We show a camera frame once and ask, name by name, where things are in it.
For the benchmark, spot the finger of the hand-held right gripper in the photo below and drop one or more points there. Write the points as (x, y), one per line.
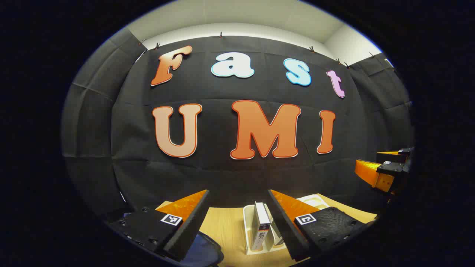
(371, 174)
(393, 157)

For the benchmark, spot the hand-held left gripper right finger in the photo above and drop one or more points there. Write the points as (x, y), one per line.
(284, 222)

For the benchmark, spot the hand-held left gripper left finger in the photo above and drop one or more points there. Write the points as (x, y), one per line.
(193, 222)

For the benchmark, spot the blue cover book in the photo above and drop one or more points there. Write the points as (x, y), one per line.
(276, 233)

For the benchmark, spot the white spine book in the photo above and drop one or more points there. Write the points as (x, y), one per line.
(261, 226)

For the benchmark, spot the blue schoolbag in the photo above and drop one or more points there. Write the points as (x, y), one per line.
(200, 252)

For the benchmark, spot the cream plastic bookshelf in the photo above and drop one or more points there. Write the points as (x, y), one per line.
(248, 230)

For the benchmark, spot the black backdrop cloth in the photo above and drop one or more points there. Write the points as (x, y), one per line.
(222, 174)

